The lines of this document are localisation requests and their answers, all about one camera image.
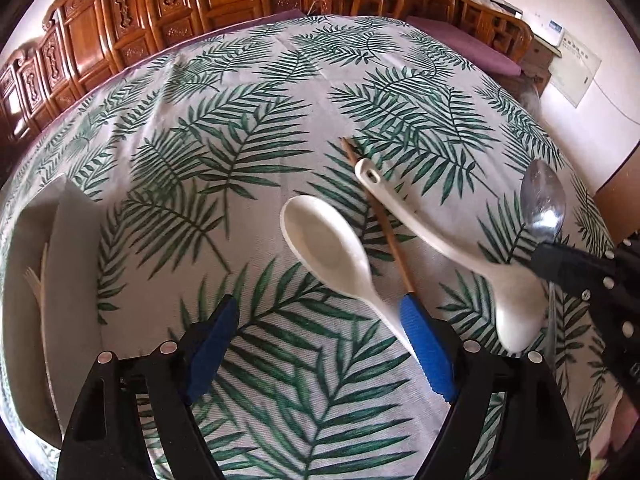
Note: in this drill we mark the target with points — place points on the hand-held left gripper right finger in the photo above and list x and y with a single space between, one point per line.
425 345

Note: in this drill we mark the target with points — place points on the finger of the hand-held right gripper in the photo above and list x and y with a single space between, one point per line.
565 265
622 340

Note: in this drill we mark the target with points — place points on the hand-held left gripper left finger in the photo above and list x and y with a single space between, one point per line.
212 345

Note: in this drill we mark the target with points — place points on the metal spoon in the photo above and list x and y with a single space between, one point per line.
542 200

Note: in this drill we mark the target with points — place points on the wooden chopstick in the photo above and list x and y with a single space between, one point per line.
387 232

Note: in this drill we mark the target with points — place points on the plain white spoon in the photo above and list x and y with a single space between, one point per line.
320 240

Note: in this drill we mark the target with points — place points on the white rectangular tray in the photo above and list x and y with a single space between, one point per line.
75 270

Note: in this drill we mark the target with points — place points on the wooden board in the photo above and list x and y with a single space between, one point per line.
620 200

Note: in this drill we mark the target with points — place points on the small wooden cabinet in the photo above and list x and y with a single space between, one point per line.
537 65

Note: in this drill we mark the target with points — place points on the leaf print tablecloth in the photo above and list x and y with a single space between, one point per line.
250 110

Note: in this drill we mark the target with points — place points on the white wall panel box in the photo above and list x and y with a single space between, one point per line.
575 67

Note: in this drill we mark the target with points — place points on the white wall device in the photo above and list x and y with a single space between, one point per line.
556 27

